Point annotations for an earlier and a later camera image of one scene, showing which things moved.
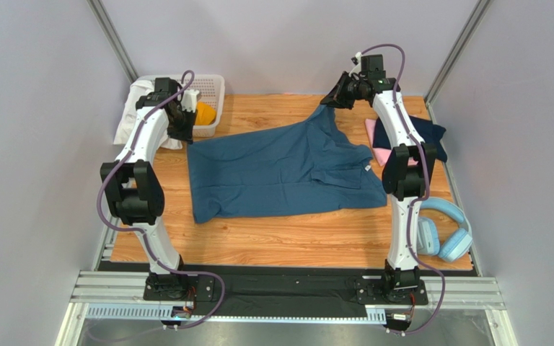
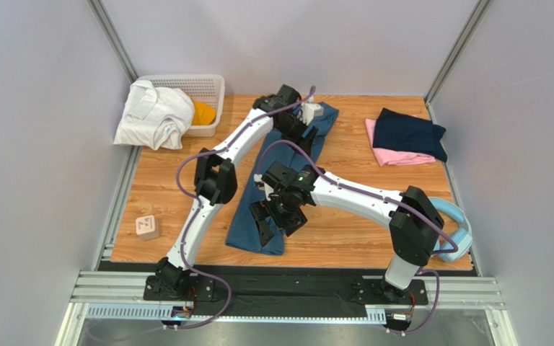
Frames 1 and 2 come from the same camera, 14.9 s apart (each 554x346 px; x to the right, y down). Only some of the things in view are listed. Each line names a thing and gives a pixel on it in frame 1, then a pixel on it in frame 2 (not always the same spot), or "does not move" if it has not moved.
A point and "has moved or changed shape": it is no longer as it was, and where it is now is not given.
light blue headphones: (454, 246) does not move
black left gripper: (187, 135) -> (306, 143)
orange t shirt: (205, 114) does not move
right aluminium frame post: (479, 12) does not move
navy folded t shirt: (424, 127) does not move
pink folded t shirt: (381, 155) does not move
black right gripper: (343, 91) -> (277, 217)
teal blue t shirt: (309, 167) has moved or changed shape
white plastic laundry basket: (210, 88) does not move
